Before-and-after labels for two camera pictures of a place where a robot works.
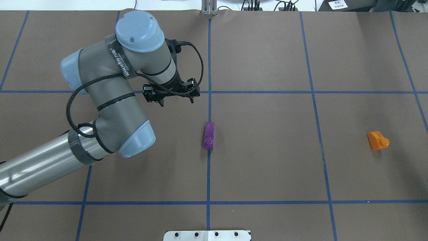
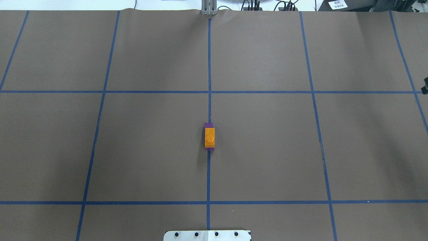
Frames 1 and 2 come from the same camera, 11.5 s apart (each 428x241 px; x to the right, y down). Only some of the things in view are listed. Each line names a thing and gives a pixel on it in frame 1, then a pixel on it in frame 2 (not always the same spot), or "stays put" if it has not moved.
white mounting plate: (207, 235) stays put
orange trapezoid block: (377, 141) -> (209, 138)
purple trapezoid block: (208, 143) stays put
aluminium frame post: (209, 7) stays put
